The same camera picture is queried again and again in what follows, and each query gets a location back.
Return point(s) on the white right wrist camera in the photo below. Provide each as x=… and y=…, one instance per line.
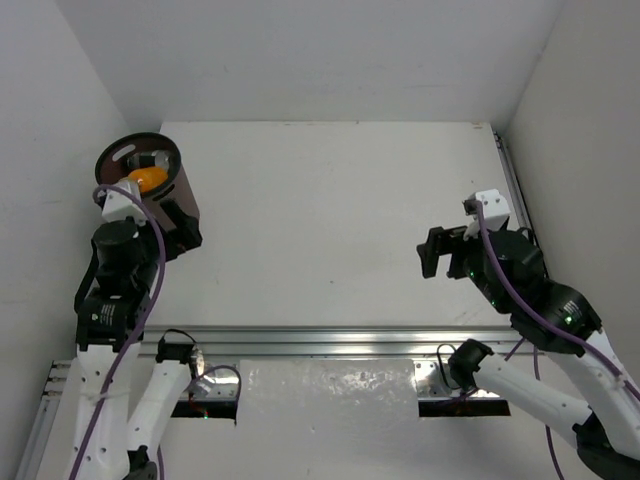
x=495, y=209

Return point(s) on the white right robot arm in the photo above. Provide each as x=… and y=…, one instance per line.
x=507, y=267

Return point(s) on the clear bottle black label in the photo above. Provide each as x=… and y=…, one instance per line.
x=148, y=159

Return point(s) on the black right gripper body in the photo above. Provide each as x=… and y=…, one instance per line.
x=465, y=260

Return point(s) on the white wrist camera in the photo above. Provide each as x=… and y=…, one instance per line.
x=495, y=209
x=118, y=207

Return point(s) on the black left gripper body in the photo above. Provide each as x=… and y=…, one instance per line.
x=180, y=232

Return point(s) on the small orange juice bottle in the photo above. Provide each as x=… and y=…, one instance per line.
x=148, y=179

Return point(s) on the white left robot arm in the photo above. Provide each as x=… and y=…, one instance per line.
x=130, y=251

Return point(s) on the brown plastic waste bin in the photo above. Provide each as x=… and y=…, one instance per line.
x=111, y=167

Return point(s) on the aluminium rail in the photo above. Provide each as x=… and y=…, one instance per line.
x=428, y=349
x=518, y=200

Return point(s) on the aluminium front rail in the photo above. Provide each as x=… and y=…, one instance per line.
x=428, y=349

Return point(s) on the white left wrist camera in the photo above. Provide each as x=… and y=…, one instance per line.
x=118, y=207

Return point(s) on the aluminium right side rail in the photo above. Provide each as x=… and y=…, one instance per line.
x=518, y=200

